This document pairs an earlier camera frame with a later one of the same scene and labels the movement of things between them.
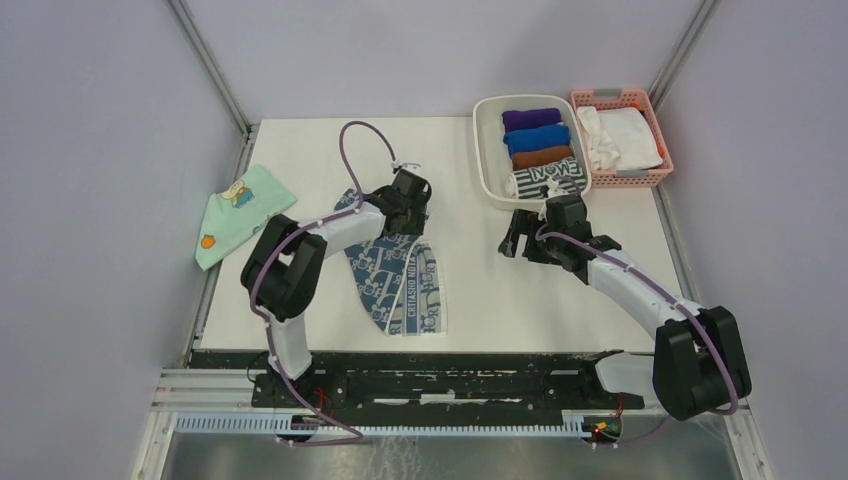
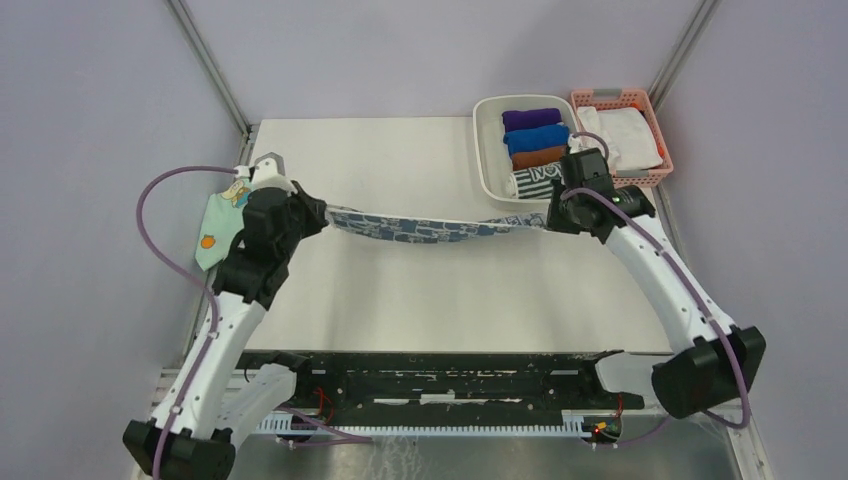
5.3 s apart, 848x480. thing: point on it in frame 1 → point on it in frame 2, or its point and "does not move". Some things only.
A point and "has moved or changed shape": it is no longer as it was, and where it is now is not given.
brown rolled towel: x=528 y=160 does not move
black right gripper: x=525 y=222 → x=556 y=222
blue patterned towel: x=400 y=276 has moved or changed shape
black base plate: x=336 y=382 does not move
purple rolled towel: x=515 y=119 does not move
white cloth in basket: x=620 y=135 does not move
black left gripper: x=417 y=224 → x=314 y=209
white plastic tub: x=493 y=155 does not move
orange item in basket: x=660 y=147 does not move
